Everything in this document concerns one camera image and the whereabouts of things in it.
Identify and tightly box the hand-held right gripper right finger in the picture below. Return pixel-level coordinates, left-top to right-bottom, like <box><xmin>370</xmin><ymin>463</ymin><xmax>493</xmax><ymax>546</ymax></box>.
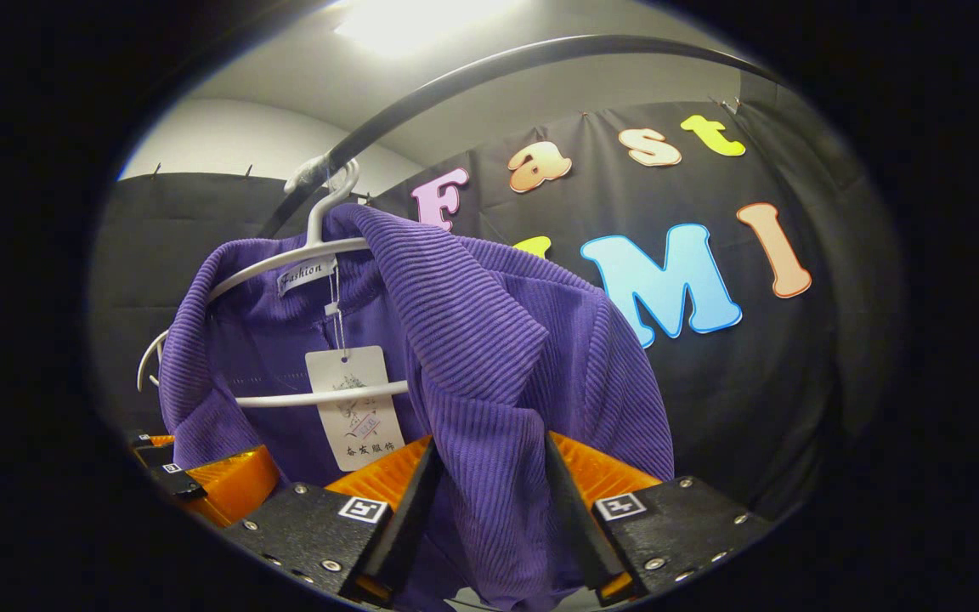
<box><xmin>545</xmin><ymin>431</ymin><xmax>775</xmax><ymax>606</ymax></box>

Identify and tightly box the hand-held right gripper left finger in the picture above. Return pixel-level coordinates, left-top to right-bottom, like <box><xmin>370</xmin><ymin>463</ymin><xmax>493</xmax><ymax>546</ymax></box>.
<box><xmin>222</xmin><ymin>435</ymin><xmax>445</xmax><ymax>606</ymax></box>

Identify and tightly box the purple ribbed jacket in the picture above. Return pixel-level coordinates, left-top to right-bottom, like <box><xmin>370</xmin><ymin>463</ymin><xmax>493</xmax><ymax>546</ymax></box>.
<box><xmin>158</xmin><ymin>202</ymin><xmax>676</xmax><ymax>612</ymax></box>

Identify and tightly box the white clothes hanger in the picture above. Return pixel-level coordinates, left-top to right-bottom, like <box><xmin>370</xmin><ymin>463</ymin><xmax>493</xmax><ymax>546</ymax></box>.
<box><xmin>137</xmin><ymin>157</ymin><xmax>412</xmax><ymax>409</ymax></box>

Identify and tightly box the black clothes rack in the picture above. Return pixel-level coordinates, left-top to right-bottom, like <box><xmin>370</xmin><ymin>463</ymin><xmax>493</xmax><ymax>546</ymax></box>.
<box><xmin>256</xmin><ymin>34</ymin><xmax>788</xmax><ymax>243</ymax></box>

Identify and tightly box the white paper hang tag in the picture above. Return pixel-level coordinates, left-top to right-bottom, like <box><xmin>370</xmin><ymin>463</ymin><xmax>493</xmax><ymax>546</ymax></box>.
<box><xmin>304</xmin><ymin>344</ymin><xmax>407</xmax><ymax>473</ymax></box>

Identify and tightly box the black backdrop cloth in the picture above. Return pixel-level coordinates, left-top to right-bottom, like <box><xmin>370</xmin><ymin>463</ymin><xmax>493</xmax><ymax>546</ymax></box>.
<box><xmin>90</xmin><ymin>100</ymin><xmax>907</xmax><ymax>519</ymax></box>

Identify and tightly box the white tape wrap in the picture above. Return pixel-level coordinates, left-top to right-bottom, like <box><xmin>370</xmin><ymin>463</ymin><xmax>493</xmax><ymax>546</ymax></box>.
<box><xmin>284</xmin><ymin>156</ymin><xmax>333</xmax><ymax>195</ymax></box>

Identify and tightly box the large ceiling light panel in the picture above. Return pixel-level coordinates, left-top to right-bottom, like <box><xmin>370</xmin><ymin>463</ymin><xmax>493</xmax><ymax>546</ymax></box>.
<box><xmin>332</xmin><ymin>0</ymin><xmax>524</xmax><ymax>56</ymax></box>

